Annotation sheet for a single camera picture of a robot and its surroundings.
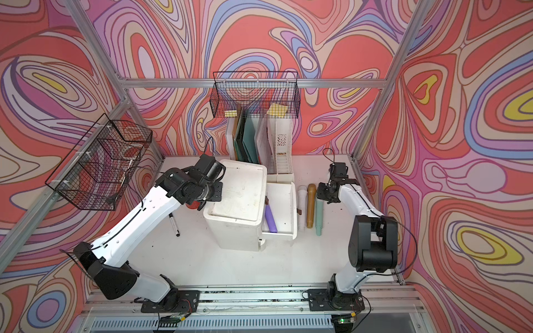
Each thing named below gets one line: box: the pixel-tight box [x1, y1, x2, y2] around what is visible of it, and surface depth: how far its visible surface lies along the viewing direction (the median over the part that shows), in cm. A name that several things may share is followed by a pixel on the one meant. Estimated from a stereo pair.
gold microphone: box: [306, 183, 317, 229], surface depth 100 cm
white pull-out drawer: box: [261, 181, 298, 241], surface depth 86 cm
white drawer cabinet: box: [203, 158, 268, 252], surface depth 75 cm
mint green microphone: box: [315, 198, 325, 237], surface depth 96 cm
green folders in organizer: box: [233, 108, 259, 164], surface depth 93 cm
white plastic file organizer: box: [225, 113, 295, 184], surface depth 98 cm
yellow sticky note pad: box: [266, 102, 289, 118], surface depth 92 cm
